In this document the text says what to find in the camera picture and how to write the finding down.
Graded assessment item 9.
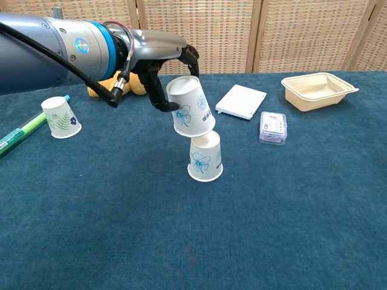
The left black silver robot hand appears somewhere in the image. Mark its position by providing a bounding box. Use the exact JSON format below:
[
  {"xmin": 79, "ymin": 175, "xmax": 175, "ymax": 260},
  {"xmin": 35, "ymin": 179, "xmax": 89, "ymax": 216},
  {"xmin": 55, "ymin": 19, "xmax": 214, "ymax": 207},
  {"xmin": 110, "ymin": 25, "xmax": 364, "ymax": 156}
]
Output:
[{"xmin": 116, "ymin": 28, "xmax": 201, "ymax": 112}]

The white paper cup blue flower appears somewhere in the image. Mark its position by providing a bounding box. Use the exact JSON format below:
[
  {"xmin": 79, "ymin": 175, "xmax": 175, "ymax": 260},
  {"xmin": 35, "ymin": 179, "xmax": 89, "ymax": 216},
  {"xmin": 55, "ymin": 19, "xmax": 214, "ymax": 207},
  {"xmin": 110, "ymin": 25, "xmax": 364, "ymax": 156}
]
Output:
[
  {"xmin": 187, "ymin": 130, "xmax": 224, "ymax": 182},
  {"xmin": 166, "ymin": 76, "xmax": 216, "ymax": 138}
]

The white paper cup fern print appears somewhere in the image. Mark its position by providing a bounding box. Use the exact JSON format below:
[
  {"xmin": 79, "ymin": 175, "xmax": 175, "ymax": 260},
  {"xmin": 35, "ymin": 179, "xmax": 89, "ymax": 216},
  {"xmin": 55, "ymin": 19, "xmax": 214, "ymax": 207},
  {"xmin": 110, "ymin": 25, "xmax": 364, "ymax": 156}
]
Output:
[{"xmin": 41, "ymin": 96, "xmax": 82, "ymax": 140}]

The yellow plush toy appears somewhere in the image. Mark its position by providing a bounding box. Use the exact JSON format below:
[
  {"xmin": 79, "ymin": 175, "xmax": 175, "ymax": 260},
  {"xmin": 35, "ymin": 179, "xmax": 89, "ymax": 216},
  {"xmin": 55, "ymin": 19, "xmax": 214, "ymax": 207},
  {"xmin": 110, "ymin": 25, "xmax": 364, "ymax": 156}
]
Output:
[{"xmin": 86, "ymin": 71, "xmax": 149, "ymax": 98}]

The woven bamboo folding screen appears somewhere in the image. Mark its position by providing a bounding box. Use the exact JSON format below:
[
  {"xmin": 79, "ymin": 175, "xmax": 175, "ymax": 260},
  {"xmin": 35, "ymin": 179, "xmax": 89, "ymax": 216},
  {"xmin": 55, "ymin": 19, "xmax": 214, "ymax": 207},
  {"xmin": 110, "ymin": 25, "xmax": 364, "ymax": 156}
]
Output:
[{"xmin": 0, "ymin": 0, "xmax": 387, "ymax": 80}]

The white flat plastic box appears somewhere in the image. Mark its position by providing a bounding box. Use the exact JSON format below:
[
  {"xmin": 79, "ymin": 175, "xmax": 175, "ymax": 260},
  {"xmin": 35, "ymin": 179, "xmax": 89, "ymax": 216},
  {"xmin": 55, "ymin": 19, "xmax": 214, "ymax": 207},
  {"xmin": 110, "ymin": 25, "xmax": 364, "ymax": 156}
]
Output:
[{"xmin": 215, "ymin": 84, "xmax": 267, "ymax": 121}]

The small clear plastic box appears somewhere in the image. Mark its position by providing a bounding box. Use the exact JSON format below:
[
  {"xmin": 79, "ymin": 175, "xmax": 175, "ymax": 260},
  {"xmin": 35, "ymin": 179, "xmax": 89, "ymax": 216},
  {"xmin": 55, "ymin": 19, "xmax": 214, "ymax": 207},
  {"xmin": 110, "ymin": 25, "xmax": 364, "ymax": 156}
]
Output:
[{"xmin": 258, "ymin": 111, "xmax": 288, "ymax": 146}]

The green cyan water squirter toy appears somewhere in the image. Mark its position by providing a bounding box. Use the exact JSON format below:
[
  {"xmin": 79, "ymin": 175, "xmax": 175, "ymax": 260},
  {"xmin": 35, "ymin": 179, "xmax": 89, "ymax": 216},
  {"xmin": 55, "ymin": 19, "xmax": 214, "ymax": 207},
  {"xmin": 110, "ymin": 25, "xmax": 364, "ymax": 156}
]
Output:
[{"xmin": 0, "ymin": 94, "xmax": 71, "ymax": 158}]

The beige disposable food tray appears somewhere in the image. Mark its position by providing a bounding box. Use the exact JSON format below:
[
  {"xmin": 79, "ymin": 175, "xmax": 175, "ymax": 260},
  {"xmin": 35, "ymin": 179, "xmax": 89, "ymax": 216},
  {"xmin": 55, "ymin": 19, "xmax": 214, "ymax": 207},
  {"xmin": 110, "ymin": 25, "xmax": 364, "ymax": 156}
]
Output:
[{"xmin": 281, "ymin": 71, "xmax": 360, "ymax": 112}]

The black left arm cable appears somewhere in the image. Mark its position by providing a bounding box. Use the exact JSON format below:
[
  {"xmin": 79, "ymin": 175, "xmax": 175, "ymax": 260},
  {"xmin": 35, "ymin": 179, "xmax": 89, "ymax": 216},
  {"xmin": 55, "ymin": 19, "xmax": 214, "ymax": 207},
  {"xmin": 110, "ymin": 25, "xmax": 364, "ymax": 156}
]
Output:
[{"xmin": 0, "ymin": 20, "xmax": 134, "ymax": 108}]

